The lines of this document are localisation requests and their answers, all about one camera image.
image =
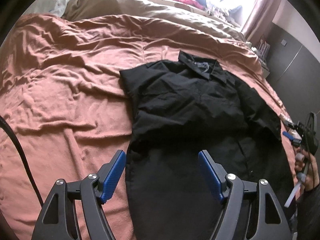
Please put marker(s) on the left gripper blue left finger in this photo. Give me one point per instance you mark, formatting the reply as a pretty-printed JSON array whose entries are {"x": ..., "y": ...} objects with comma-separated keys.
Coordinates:
[{"x": 58, "y": 220}]

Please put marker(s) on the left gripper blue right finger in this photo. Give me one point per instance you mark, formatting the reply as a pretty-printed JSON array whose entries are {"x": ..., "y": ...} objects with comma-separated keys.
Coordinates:
[{"x": 265, "y": 220}]

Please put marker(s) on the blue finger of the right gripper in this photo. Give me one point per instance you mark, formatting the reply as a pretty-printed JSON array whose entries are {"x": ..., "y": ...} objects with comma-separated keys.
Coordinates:
[{"x": 288, "y": 136}]

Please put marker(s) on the black collared shirt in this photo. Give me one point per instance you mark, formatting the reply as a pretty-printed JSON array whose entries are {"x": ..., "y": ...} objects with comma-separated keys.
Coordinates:
[{"x": 180, "y": 108}]

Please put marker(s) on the person's right hand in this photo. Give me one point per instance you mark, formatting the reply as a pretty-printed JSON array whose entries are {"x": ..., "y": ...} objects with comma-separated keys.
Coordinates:
[{"x": 305, "y": 161}]

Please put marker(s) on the dark grey wardrobe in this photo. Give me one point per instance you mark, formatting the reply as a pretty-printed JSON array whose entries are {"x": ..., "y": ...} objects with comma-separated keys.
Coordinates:
[{"x": 294, "y": 73}]

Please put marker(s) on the white bedside cabinet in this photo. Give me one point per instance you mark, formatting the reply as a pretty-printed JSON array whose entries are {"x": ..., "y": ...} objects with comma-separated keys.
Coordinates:
[{"x": 261, "y": 50}]

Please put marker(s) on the pink curtain right of window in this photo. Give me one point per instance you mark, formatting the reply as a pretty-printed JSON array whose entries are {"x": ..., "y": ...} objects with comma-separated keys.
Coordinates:
[{"x": 260, "y": 17}]

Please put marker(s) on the terracotta pink duvet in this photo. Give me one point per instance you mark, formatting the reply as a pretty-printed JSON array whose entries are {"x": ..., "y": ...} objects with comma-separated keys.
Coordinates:
[{"x": 62, "y": 93}]

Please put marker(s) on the pink plush cushion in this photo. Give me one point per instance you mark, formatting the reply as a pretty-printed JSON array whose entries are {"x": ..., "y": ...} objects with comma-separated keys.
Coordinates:
[{"x": 194, "y": 3}]

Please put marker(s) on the white patterned pillow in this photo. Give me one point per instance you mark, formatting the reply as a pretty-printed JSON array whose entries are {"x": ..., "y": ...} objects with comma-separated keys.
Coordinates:
[{"x": 55, "y": 7}]

